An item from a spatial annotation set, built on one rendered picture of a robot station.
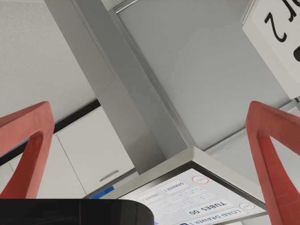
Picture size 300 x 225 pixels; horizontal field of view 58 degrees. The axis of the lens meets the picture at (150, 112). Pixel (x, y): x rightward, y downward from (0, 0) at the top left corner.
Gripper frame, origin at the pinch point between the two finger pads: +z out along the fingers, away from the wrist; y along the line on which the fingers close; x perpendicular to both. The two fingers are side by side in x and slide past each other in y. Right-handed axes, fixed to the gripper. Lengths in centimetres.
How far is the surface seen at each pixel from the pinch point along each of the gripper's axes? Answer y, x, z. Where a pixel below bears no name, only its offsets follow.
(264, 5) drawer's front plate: -13.7, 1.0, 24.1
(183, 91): -19, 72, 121
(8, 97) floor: 102, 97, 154
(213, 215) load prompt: -19, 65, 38
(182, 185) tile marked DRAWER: -9, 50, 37
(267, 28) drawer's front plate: -15.0, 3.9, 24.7
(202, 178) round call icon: -13, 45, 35
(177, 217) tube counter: -9, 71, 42
